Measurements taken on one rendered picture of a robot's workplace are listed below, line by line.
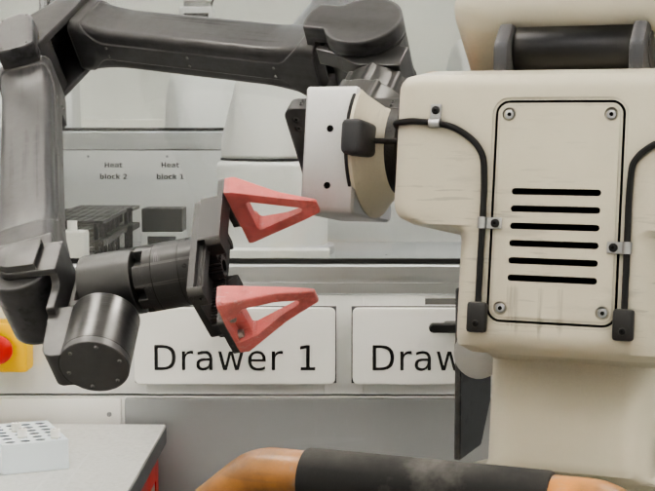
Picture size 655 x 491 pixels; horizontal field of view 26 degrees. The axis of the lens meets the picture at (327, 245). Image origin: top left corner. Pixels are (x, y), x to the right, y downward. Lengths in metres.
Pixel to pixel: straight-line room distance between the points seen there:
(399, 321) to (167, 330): 0.33
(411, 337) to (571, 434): 0.90
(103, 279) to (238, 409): 0.92
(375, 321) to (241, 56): 0.70
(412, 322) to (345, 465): 1.22
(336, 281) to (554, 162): 0.98
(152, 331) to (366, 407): 0.33
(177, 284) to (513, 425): 0.30
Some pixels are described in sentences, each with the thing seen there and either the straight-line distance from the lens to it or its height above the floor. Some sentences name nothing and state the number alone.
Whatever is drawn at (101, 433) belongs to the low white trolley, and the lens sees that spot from 2.04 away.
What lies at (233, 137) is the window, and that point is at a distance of 2.06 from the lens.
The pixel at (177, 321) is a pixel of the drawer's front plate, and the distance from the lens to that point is 2.06.
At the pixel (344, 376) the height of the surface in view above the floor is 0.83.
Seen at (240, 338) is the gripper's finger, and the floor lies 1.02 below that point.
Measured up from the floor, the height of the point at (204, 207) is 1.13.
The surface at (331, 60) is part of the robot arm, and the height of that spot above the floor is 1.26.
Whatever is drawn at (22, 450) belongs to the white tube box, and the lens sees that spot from 1.82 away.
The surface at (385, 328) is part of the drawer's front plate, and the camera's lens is 2.05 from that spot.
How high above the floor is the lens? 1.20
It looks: 5 degrees down
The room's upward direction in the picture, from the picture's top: straight up
